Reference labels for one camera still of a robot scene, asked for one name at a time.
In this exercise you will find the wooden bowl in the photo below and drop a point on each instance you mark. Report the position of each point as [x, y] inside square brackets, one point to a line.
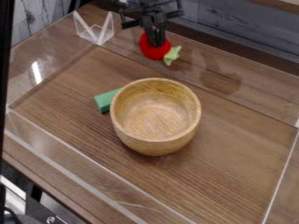
[155, 113]

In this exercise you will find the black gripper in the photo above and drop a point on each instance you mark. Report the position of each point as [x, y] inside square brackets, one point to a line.
[152, 15]

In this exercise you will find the black metal table leg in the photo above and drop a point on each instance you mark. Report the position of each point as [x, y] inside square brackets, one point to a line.
[36, 210]

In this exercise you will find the red plush strawberry toy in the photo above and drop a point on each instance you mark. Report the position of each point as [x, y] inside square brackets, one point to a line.
[165, 52]

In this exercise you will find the clear acrylic tray wall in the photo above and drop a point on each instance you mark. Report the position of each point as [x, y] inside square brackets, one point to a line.
[233, 176]

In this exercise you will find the green foam block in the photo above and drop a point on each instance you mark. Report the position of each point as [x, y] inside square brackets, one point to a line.
[104, 99]

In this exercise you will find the clear acrylic corner bracket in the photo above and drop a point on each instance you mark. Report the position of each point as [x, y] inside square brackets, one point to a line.
[94, 34]

